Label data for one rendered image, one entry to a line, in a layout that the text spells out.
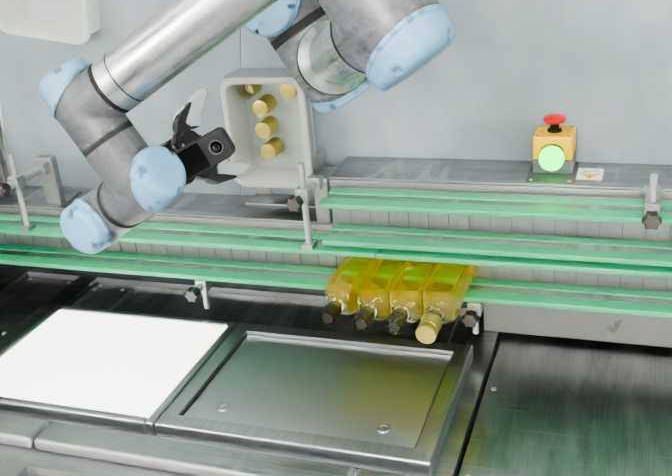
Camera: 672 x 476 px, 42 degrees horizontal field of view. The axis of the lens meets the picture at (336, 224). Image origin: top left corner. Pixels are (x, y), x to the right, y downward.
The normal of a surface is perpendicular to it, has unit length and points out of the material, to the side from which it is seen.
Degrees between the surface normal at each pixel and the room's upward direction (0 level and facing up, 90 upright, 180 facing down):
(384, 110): 0
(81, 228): 11
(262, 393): 90
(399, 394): 90
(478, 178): 90
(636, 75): 0
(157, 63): 26
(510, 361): 90
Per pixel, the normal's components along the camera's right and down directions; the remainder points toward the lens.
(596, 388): -0.10, -0.91
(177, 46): 0.07, 0.62
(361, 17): -0.44, 0.46
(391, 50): -0.25, 0.40
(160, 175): 0.68, -0.35
